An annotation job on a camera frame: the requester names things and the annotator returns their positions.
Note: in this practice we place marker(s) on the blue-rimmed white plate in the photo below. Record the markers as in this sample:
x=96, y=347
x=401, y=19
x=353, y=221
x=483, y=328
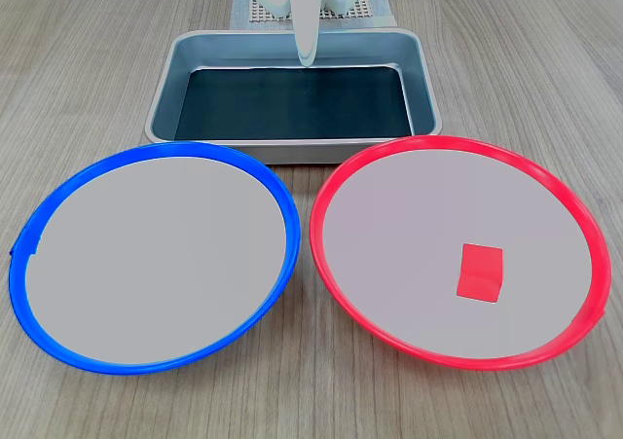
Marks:
x=156, y=259

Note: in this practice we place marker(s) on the black tray mat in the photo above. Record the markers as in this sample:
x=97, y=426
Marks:
x=292, y=103

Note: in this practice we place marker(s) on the pale perforated base plate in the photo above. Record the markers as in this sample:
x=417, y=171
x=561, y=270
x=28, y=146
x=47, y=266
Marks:
x=362, y=13

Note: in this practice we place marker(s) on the red-rimmed white plate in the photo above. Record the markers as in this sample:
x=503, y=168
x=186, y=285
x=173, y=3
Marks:
x=414, y=205

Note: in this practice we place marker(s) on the steel tray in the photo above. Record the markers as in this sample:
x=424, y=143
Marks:
x=165, y=93

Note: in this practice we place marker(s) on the small red cube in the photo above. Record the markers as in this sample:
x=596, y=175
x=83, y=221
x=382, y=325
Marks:
x=479, y=273

